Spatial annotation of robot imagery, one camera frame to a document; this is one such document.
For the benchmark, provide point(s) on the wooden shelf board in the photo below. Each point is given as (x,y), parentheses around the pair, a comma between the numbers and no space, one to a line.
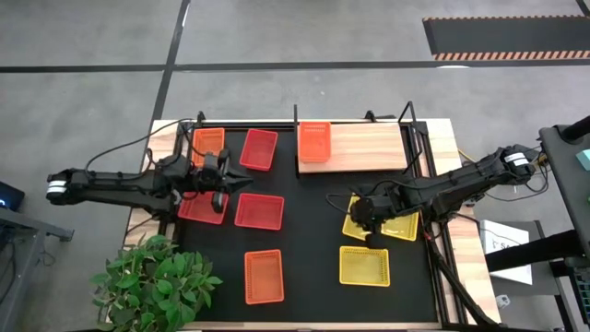
(369,147)

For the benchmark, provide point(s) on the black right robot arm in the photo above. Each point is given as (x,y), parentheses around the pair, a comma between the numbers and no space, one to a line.
(461,180)

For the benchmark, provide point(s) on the white cardboard box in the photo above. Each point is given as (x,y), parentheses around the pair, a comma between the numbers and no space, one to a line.
(493,230)

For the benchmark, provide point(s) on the orange plastic basket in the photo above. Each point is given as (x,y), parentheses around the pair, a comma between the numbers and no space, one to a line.
(207,140)
(315,142)
(263,276)

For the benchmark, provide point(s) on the yellow plastic basket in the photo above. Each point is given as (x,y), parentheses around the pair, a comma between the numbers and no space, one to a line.
(364,266)
(351,229)
(403,227)

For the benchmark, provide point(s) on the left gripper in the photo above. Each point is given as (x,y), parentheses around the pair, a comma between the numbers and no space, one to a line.
(219,203)

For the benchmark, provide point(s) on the teal box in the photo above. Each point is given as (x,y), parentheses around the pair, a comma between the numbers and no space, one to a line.
(584,160)

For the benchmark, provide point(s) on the black ramp orange stripes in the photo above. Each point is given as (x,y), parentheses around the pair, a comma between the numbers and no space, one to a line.
(507,37)

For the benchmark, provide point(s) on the green leafy plant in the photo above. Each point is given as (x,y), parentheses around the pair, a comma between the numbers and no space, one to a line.
(156,286)

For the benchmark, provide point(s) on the small white adapter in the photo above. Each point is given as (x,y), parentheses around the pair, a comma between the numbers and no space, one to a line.
(502,301)

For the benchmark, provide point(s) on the red plastic basket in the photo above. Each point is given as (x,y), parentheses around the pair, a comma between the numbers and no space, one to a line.
(259,212)
(259,150)
(198,209)

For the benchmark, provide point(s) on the blue plastic crate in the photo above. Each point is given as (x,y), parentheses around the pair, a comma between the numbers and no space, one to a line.
(583,290)

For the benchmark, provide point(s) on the black desk beam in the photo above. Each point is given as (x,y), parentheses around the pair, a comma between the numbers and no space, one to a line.
(534,251)

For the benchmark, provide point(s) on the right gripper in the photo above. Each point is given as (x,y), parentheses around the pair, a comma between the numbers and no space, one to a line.
(369,214)

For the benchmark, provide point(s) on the grey metal desk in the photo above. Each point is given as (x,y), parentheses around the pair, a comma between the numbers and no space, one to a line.
(23,221)

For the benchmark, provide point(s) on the red clip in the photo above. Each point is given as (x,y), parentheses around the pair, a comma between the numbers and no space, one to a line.
(428,237)

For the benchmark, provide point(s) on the black desk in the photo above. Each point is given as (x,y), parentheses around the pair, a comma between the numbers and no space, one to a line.
(567,184)

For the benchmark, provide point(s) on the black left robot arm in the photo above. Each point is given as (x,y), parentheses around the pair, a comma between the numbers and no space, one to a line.
(115,189)

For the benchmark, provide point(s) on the black table mat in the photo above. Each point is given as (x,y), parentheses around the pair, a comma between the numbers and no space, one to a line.
(313,258)

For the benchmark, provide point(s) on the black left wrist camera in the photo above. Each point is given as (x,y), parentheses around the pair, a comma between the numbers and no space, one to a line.
(213,181)

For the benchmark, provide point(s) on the black device blue light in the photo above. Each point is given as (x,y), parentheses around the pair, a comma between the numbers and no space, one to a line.
(9,196)

